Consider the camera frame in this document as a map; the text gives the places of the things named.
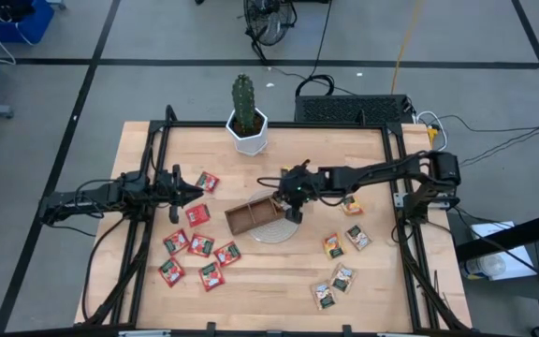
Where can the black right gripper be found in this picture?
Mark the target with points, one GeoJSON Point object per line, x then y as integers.
{"type": "Point", "coordinates": [300, 185]}

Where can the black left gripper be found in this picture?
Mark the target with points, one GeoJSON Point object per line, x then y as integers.
{"type": "Point", "coordinates": [166, 192]}

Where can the wooden three-compartment tray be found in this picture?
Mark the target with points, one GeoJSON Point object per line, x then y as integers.
{"type": "Point", "coordinates": [251, 216]}

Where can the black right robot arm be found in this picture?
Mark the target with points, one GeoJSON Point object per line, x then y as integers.
{"type": "Point", "coordinates": [372, 175]}

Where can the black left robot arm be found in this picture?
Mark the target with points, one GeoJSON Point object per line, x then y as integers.
{"type": "Point", "coordinates": [101, 194]}

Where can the round woven placemat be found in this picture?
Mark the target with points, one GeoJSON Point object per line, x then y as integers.
{"type": "Point", "coordinates": [274, 231]}

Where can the white hexagonal plant pot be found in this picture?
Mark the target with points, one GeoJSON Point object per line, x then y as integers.
{"type": "Point", "coordinates": [251, 144]}

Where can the black computer case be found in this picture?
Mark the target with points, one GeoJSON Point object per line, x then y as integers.
{"type": "Point", "coordinates": [344, 110]}

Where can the green cactus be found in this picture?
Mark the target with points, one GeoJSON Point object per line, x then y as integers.
{"type": "Point", "coordinates": [243, 100]}

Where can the black floor fan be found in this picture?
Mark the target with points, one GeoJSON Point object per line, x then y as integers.
{"type": "Point", "coordinates": [267, 21]}

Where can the white box device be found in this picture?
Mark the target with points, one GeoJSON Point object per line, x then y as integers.
{"type": "Point", "coordinates": [499, 264]}

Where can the large blue bin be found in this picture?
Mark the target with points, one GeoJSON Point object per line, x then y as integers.
{"type": "Point", "coordinates": [35, 23]}

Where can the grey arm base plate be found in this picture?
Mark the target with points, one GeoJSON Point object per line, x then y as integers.
{"type": "Point", "coordinates": [400, 200]}

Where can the black cart frame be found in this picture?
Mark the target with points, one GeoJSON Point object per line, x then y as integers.
{"type": "Point", "coordinates": [513, 234]}

